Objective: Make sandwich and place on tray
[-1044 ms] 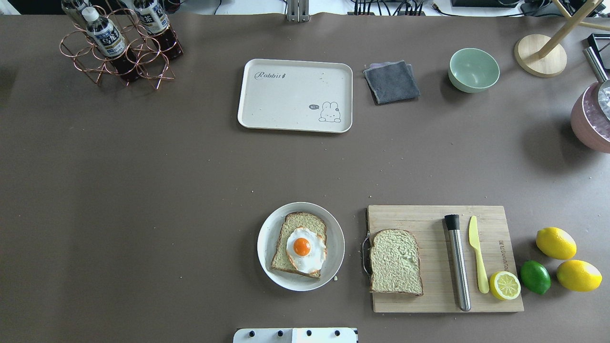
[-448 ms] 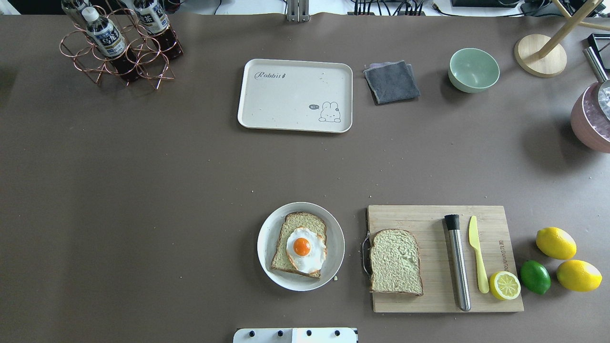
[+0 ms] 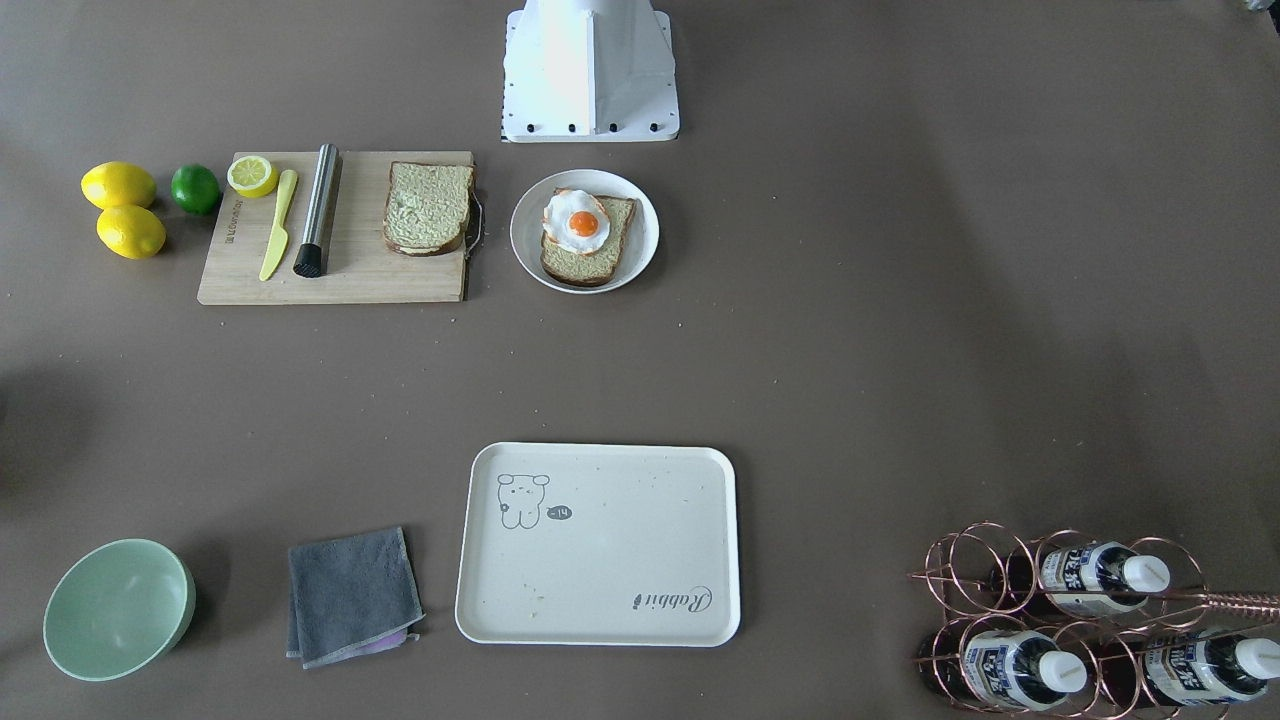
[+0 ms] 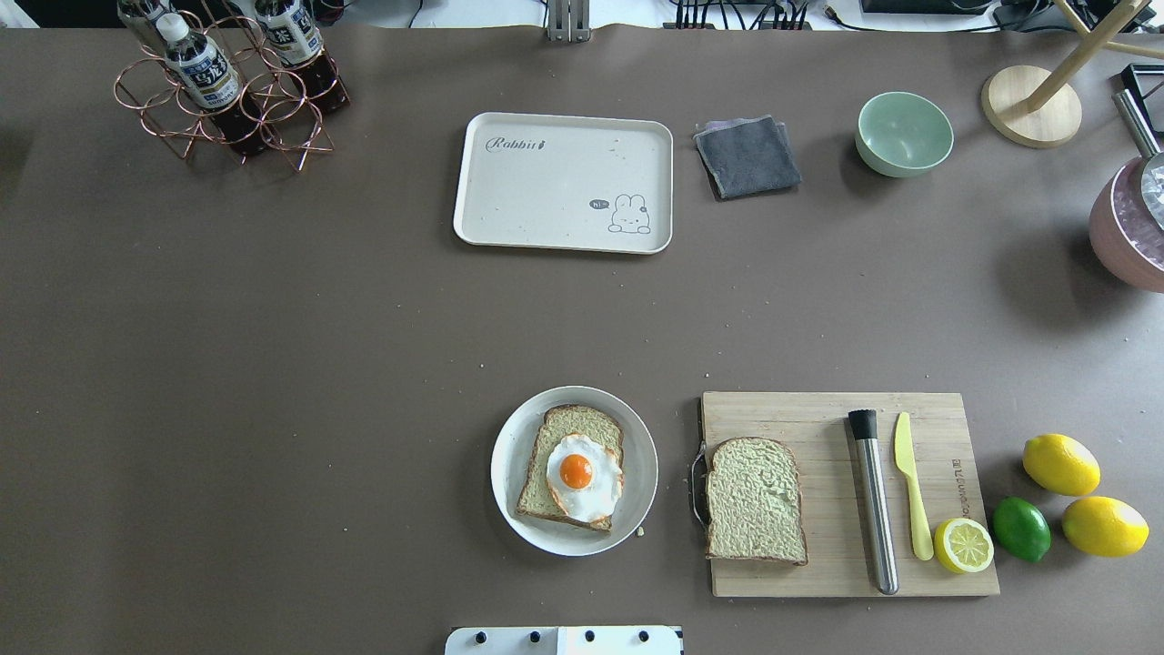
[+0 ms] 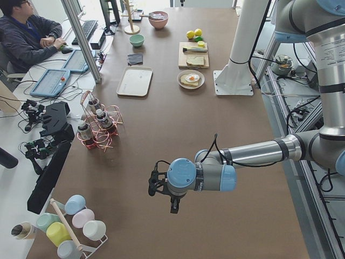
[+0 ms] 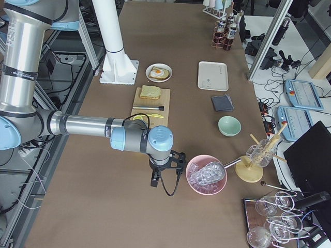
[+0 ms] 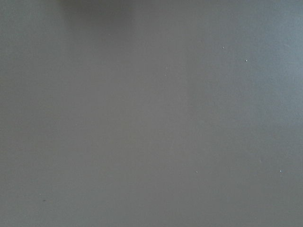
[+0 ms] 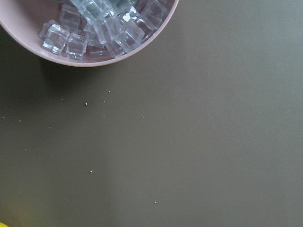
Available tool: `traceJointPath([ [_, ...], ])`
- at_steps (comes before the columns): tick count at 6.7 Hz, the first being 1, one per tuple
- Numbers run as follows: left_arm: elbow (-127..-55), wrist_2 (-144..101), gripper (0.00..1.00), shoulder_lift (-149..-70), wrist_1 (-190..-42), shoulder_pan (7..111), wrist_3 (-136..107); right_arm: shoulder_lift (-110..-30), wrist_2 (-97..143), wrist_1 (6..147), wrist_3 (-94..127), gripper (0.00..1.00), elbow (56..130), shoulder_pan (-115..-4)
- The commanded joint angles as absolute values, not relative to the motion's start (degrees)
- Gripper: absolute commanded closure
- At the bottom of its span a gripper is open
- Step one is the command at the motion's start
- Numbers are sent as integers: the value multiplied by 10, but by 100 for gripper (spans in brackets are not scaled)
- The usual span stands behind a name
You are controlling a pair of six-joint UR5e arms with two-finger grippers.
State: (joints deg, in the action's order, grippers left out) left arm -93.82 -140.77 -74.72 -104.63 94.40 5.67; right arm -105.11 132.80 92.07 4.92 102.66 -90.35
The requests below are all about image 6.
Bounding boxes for white round plate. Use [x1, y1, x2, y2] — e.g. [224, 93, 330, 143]
[145, 63, 173, 83]

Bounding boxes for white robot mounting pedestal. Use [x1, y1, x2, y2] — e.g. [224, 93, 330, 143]
[93, 0, 139, 85]

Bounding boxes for blue teach pendant far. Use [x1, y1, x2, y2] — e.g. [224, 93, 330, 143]
[284, 80, 324, 111]

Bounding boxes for green ceramic bowl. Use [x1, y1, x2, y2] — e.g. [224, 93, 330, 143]
[218, 116, 242, 137]

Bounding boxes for yellow plastic knife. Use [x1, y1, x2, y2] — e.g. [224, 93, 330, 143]
[134, 113, 164, 118]

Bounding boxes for tea bottle middle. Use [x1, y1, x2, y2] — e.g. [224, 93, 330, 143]
[215, 17, 227, 38]

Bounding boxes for wooden mug tree stand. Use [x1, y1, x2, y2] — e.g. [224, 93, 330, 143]
[235, 122, 287, 183]

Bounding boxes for blue teach pendant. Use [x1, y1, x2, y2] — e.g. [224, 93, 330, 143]
[277, 106, 314, 142]
[284, 80, 324, 111]

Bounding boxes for tea bottle back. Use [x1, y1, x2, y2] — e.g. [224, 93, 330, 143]
[226, 12, 234, 28]

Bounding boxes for tea bottle front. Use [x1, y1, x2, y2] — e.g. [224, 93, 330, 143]
[223, 23, 237, 51]

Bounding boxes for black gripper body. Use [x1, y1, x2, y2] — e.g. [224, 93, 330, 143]
[149, 150, 186, 172]

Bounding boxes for wooden cutting board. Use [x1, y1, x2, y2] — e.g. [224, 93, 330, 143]
[131, 87, 171, 128]

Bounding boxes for copper wire bottle rack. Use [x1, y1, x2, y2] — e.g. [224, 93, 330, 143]
[211, 26, 229, 49]

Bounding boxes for wine glass rack tray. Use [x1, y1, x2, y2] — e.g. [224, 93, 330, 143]
[243, 190, 322, 247]

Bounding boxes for blue teach pendant near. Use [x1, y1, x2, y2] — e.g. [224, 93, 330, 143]
[277, 106, 314, 142]

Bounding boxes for black monitor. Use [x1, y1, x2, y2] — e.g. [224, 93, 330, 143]
[284, 121, 330, 194]

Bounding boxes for plain toast slice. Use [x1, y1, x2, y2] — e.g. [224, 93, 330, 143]
[140, 85, 161, 100]

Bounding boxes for tea bottle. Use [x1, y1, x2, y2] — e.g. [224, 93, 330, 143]
[223, 23, 237, 51]
[215, 17, 227, 38]
[226, 12, 234, 28]

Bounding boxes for white cup rack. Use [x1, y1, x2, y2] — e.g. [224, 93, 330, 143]
[203, 0, 233, 20]

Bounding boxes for cream rabbit tray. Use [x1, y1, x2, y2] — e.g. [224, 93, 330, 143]
[198, 61, 229, 91]

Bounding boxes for toast slice under egg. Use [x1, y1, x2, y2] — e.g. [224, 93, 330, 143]
[149, 67, 170, 81]

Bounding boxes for steel ice scoop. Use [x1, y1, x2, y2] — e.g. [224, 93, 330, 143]
[190, 158, 241, 186]

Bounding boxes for fried egg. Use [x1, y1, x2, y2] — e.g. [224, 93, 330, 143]
[149, 69, 164, 78]

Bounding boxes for clear glass mug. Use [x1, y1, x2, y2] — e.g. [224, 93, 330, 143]
[246, 139, 277, 167]

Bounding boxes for pink bowl with ice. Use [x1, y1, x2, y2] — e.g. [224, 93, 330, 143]
[186, 154, 227, 195]

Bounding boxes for steel muddler black tip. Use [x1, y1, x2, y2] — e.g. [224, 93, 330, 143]
[132, 105, 164, 111]

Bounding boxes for grey folded cloth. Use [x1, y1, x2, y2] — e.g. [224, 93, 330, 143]
[211, 95, 234, 112]

